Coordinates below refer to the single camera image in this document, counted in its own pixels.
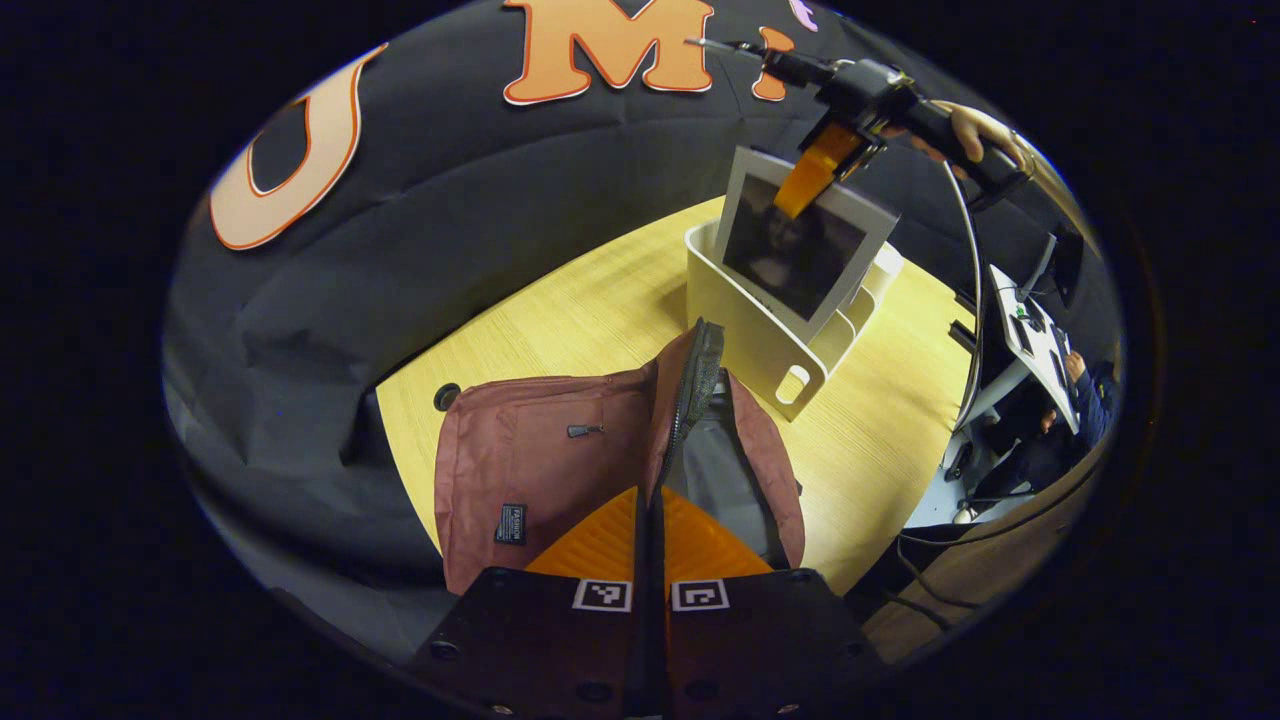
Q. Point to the white bookshelf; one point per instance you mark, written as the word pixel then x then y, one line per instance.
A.
pixel 750 340

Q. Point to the black table grommet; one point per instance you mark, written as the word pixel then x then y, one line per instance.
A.
pixel 447 397

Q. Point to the portrait cover book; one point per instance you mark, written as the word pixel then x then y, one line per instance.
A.
pixel 800 260

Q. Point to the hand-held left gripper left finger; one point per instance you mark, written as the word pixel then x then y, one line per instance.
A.
pixel 540 650

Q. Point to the black computer monitor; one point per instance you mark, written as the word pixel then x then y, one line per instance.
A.
pixel 1065 265

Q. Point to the white desk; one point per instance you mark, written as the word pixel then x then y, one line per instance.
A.
pixel 1040 345

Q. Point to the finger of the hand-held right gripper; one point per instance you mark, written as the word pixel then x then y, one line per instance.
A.
pixel 815 170

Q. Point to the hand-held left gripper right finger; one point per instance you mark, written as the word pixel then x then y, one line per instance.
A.
pixel 760 650

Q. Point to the person's brown garment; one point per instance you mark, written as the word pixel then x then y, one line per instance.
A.
pixel 980 590

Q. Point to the maroon schoolbag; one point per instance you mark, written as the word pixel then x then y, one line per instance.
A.
pixel 540 470

